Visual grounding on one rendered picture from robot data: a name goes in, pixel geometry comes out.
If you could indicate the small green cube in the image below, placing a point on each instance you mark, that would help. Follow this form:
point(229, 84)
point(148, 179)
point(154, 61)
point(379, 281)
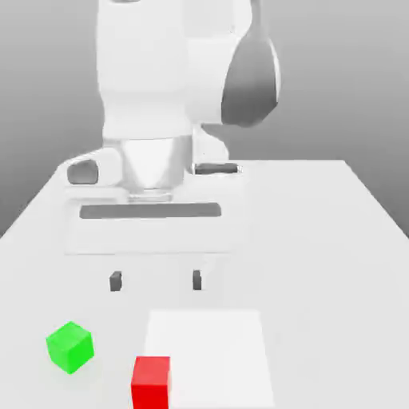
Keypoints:
point(70, 348)

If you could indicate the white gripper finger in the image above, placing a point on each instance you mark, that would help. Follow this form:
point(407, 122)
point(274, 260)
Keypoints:
point(115, 281)
point(197, 280)

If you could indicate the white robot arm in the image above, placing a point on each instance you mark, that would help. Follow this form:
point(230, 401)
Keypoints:
point(153, 80)

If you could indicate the small red cube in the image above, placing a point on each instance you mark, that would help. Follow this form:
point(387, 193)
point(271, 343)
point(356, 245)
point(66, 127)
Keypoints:
point(150, 383)

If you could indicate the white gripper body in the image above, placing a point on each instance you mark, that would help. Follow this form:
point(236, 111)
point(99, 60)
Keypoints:
point(150, 233)

